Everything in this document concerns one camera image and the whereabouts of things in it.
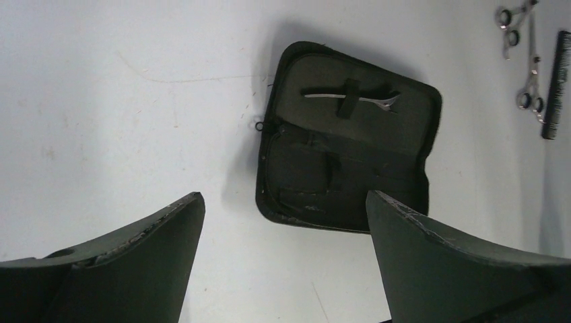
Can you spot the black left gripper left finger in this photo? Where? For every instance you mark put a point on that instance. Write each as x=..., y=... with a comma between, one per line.
x=137, y=273

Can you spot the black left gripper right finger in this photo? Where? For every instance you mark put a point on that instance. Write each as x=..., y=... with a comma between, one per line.
x=432, y=272

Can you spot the black zip tool case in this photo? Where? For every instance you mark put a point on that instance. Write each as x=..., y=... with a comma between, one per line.
x=319, y=158

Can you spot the silver cutting scissors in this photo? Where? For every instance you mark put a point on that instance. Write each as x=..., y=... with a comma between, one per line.
x=529, y=97

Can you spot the black comb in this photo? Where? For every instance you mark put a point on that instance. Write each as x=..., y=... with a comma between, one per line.
x=558, y=81

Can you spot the silver thinning scissors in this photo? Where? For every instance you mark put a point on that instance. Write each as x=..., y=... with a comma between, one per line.
x=510, y=22

